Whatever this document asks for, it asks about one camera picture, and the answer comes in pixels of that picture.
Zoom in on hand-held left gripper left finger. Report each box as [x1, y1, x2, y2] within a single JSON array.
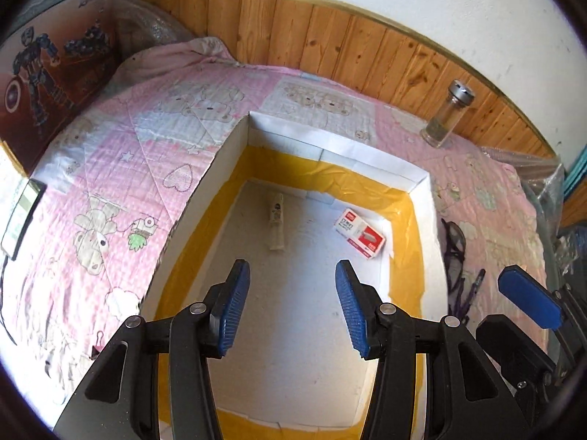
[[55, 259, 252, 440]]

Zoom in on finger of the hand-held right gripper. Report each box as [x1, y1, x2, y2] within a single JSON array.
[[498, 265, 574, 331], [476, 314, 557, 379]]

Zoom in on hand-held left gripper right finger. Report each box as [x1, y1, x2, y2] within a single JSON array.
[[335, 259, 535, 440]]

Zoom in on black pen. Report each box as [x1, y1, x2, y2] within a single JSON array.
[[468, 268, 487, 305]]

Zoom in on white cardboard box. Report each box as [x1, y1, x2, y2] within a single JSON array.
[[140, 111, 449, 434]]

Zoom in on black framed glasses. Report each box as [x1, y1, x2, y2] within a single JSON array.
[[440, 220, 468, 294]]

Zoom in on red and white staple box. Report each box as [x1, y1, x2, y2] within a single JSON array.
[[333, 208, 385, 260]]

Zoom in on small white glue tube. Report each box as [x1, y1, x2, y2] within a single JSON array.
[[268, 192, 286, 251]]

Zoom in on brown wooden door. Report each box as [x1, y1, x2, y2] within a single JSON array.
[[562, 183, 587, 227]]

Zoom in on bubble wrap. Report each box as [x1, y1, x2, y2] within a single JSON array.
[[114, 0, 193, 62], [481, 147, 567, 239]]

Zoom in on pink binder clip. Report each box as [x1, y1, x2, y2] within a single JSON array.
[[87, 330, 108, 360]]

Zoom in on pink printed blanket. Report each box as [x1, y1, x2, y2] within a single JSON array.
[[0, 37, 551, 395]]

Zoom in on glass bottle with metal lid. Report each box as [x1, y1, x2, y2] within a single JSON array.
[[420, 79, 477, 149]]

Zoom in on smartphone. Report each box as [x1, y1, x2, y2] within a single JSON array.
[[0, 179, 48, 261]]

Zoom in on wooden headboard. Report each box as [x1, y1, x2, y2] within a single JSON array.
[[138, 0, 567, 159]]

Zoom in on robot figure toy box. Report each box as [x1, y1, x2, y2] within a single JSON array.
[[0, 0, 122, 177]]

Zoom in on blue frame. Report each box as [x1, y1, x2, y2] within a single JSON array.
[[562, 144, 587, 198]]

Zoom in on black cable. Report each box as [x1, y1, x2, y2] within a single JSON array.
[[0, 255, 19, 345]]

